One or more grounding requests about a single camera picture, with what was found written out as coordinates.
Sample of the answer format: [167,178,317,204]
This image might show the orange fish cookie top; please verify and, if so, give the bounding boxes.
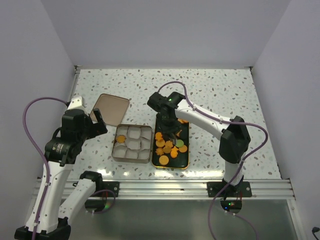
[177,118,189,124]

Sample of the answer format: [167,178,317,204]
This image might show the orange fish cookie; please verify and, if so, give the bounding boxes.
[170,146,179,159]
[177,118,189,124]

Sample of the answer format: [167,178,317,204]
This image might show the metal tongs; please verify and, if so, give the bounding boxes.
[168,132,179,145]

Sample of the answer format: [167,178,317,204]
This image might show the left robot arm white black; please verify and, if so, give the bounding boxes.
[14,108,108,240]

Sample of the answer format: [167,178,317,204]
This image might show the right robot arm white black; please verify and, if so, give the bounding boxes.
[147,92,251,197]

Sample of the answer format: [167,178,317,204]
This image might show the brown tin lid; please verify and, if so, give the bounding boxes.
[90,93,130,127]

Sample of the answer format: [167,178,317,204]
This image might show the orange maple leaf cookie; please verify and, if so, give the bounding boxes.
[164,140,174,149]

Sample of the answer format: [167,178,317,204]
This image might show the orange round dotted cookie upper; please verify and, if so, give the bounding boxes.
[155,139,166,148]

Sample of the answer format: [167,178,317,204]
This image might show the orange round dotted cookie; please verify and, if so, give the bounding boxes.
[158,155,170,166]
[155,139,166,148]

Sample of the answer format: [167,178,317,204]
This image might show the green round cookie lower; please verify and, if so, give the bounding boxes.
[175,139,184,148]

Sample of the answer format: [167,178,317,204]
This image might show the brown shell cookie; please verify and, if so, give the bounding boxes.
[163,146,172,154]

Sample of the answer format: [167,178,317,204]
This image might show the orange flower swirl cookie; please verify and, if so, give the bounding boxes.
[155,147,165,156]

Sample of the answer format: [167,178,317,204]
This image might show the black green tray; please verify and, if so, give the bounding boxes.
[151,119,190,170]

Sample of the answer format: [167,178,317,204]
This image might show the orange plain round cookie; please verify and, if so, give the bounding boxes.
[178,145,188,153]

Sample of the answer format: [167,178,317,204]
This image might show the orange fish cookie lower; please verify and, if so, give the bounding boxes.
[170,146,179,159]

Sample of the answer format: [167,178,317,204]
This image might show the brown cookie tin with liners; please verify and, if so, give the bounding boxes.
[111,124,153,164]

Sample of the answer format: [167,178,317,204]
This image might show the orange round dotted cookie lower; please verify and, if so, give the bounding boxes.
[158,155,170,166]

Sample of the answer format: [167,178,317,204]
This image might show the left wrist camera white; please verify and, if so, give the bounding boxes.
[67,96,86,111]

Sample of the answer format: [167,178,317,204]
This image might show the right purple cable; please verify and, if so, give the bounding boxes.
[157,81,269,240]

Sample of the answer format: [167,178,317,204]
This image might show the purple cable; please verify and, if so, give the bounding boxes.
[157,81,269,240]
[22,97,69,240]

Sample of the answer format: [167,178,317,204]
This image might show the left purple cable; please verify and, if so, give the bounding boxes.
[22,97,69,240]

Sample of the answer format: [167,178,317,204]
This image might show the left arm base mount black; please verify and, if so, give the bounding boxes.
[84,181,120,215]

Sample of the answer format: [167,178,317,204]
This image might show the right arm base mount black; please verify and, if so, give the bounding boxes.
[206,180,253,214]

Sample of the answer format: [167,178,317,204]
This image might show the aluminium front rail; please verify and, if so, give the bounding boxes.
[34,177,296,201]

